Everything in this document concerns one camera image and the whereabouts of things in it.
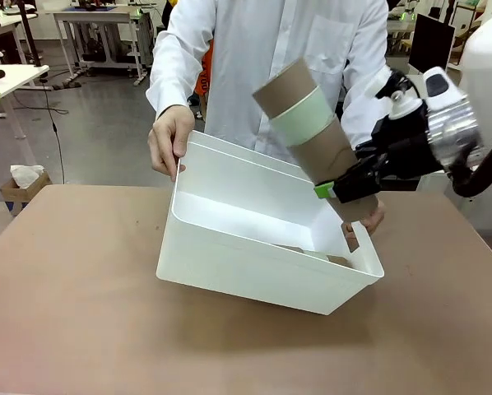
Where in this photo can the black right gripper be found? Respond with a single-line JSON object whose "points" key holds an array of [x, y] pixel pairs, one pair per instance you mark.
{"points": [[406, 144]]}

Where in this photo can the light green plastic cup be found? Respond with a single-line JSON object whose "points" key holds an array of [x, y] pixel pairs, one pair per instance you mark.
{"points": [[303, 119], [317, 255]]}

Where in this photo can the white plastic basket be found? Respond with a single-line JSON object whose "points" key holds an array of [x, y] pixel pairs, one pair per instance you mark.
{"points": [[250, 280]]}

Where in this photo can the person's left forearm white sleeve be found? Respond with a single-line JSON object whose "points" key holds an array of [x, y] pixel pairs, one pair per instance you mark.
{"points": [[361, 111]]}

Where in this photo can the person's right forearm white sleeve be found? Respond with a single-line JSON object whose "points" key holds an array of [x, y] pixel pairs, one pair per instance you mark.
{"points": [[168, 82]]}

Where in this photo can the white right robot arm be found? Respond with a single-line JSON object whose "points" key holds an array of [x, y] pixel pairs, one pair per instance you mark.
{"points": [[488, 61]]}

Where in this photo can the person's left hand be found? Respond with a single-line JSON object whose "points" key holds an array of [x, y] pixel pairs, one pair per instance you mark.
{"points": [[375, 220]]}

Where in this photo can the person's right hand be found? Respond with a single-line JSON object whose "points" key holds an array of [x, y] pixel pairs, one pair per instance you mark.
{"points": [[170, 136]]}

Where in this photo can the black monitor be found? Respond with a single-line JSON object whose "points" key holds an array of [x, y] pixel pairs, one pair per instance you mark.
{"points": [[431, 45]]}

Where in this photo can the person in white lab coat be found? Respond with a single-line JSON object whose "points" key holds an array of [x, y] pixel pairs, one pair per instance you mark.
{"points": [[262, 49]]}

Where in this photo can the grey workbench blue top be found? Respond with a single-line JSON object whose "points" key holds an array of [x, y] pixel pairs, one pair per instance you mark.
{"points": [[94, 17]]}

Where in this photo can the white tissue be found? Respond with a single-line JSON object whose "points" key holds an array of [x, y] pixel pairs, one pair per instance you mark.
{"points": [[26, 175]]}

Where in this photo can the cardboard box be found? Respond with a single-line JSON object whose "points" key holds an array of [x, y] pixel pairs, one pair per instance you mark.
{"points": [[11, 197]]}

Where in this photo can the black pole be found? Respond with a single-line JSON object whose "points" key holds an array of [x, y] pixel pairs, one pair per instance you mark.
{"points": [[28, 33]]}

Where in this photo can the white desk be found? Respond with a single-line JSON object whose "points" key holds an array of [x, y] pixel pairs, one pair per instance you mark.
{"points": [[11, 80]]}

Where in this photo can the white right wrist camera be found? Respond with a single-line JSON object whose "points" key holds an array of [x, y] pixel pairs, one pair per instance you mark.
{"points": [[402, 108]]}

